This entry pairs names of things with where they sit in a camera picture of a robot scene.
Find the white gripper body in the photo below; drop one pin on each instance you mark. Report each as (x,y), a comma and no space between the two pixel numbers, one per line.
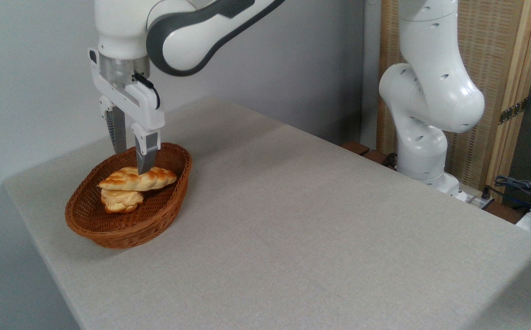
(141,105)

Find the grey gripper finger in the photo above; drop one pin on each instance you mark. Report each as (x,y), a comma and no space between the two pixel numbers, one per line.
(146,153)
(118,133)

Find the braided golden bread loaf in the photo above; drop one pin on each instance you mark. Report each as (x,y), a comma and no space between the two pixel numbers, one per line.
(132,181)

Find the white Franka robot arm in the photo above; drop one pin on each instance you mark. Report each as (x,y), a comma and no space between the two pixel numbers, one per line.
(430,96)

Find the small pale round bread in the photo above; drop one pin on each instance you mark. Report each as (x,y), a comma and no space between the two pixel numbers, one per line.
(121,202)

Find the brown wicker basket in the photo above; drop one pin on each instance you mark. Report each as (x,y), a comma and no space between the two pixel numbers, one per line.
(164,206)

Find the brown wooden block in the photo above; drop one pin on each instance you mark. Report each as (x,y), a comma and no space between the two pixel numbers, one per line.
(362,152)

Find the wooden rattan folding screen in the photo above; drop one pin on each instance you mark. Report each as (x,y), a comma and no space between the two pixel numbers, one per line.
(499,59)

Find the metal screen hinge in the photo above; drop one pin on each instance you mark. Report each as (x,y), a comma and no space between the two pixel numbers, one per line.
(513,111)

